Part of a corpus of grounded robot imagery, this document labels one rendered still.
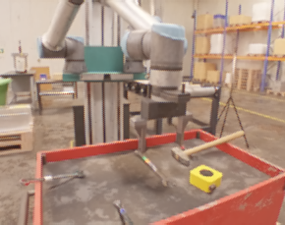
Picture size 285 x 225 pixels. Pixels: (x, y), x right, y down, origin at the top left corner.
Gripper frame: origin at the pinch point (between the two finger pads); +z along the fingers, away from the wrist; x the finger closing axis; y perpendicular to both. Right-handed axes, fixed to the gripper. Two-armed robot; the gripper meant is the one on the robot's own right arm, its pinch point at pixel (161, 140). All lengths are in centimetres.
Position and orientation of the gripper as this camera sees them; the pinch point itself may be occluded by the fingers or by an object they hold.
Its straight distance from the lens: 64.2
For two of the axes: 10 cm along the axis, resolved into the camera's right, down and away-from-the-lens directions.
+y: -4.3, -2.7, 8.6
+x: -9.0, 1.0, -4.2
